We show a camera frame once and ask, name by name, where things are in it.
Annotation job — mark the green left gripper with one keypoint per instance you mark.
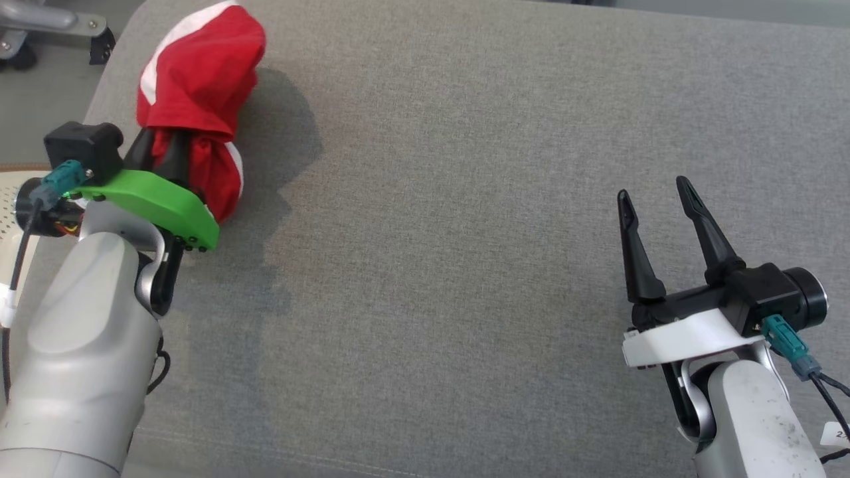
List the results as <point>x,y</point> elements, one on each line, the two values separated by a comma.
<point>159,199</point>

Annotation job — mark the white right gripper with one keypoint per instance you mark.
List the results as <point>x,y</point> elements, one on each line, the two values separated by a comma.
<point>684,332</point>

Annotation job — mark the red white sports shorts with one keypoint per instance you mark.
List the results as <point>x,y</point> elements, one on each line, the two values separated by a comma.
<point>199,73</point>

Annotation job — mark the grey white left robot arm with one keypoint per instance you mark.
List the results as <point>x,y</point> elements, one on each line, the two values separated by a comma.
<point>80,358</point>

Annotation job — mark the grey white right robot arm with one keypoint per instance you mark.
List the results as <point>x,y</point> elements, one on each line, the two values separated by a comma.
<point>750,418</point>

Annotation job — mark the cream perforated laundry basket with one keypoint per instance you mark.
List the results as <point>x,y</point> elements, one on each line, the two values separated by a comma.
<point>13,219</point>

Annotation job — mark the black caster wheel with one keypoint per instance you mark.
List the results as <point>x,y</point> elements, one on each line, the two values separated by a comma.
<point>16,56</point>

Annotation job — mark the white paper tag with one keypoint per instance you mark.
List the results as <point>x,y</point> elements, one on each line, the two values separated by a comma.
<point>5,309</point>

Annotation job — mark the grey fabric sofa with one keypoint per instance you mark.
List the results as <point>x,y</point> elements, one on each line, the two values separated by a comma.
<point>465,199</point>

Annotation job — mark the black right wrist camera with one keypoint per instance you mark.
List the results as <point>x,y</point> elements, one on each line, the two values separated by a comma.
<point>764,292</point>

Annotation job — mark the grey metal frame leg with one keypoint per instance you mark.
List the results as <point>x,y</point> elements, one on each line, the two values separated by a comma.
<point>46,16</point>

